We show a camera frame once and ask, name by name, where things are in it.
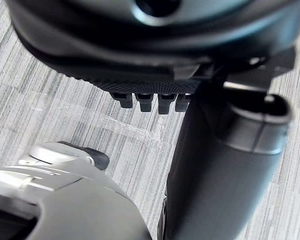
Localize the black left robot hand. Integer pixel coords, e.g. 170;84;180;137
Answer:
7;0;300;240

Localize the clear tape strip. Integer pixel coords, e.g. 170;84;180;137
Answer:
32;93;164;141

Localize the dark robot foot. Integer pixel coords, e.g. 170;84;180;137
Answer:
56;140;110;171

